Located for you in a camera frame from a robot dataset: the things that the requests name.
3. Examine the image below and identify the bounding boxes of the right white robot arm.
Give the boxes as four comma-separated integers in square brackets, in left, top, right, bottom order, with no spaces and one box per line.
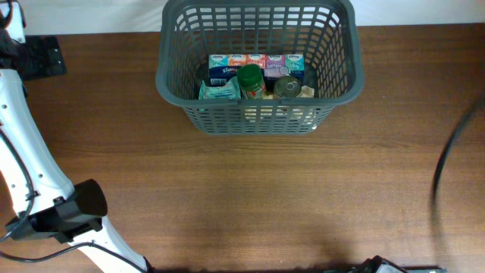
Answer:
[349,256,449,273]

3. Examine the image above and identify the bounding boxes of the green lid glass jar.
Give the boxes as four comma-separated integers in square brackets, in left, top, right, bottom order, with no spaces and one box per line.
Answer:
[236,64,266,99]

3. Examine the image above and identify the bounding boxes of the grey plastic shopping basket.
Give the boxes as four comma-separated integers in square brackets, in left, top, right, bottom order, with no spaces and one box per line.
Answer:
[156,0,365,135]

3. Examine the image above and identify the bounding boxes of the teal wet wipes packet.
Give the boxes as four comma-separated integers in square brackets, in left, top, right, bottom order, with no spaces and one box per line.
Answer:
[199,77,241,99]

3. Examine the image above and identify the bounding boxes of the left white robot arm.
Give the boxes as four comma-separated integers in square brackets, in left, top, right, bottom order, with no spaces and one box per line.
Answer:
[1,1,154,272]

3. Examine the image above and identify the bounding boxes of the Kleenex tissue multipack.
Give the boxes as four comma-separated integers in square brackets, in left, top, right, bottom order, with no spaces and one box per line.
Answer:
[208,54,305,86]

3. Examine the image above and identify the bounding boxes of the tan paper bag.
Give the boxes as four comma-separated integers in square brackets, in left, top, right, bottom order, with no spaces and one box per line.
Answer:
[245,86,314,122]

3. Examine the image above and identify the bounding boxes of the silver pull-tab tin can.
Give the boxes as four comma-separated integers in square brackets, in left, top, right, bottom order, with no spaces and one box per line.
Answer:
[274,76,302,99]

